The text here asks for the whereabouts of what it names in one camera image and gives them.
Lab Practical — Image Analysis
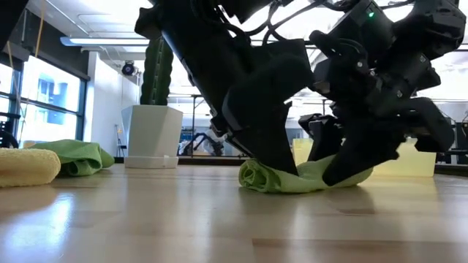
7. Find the yellow microfiber towel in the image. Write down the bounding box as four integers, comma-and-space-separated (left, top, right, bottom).
0, 148, 61, 188

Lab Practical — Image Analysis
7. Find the white hexagonal plant pot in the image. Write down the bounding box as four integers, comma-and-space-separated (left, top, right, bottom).
121, 104, 184, 169

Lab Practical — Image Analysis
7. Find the green cactus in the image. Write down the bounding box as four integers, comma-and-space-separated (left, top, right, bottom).
140, 36, 175, 107

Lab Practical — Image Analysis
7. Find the black aluminium table frame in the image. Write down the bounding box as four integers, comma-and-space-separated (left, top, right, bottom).
113, 155, 468, 177

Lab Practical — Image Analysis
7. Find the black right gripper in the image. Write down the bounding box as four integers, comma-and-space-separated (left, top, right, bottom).
298, 0, 442, 187

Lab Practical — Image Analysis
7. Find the black computer monitor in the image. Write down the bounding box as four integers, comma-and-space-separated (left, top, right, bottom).
455, 122, 468, 150

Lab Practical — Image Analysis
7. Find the black chair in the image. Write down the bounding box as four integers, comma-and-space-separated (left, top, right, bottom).
0, 111, 21, 150

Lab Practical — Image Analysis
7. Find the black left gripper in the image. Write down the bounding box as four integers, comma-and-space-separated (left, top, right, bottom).
162, 14, 314, 175

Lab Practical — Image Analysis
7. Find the yellow translucent plastic basket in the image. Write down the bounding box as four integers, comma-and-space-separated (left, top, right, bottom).
292, 137, 437, 178

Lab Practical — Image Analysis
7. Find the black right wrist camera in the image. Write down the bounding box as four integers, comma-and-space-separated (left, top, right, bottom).
401, 97, 456, 153

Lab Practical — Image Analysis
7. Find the light green microfiber towel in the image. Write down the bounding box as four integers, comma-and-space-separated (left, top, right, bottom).
238, 155, 374, 194

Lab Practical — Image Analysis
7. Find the long ceiling light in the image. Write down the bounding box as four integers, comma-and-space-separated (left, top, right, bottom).
60, 36, 151, 47

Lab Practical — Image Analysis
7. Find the dark-framed window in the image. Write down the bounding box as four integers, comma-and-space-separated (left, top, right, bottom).
0, 54, 88, 150

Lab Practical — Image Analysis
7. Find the black background station frame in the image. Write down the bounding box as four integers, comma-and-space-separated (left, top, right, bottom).
167, 94, 208, 158

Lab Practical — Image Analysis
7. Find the yellow hanging cable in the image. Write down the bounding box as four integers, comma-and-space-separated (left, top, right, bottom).
33, 0, 47, 59

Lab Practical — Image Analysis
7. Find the person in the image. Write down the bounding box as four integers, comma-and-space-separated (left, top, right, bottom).
203, 129, 228, 156

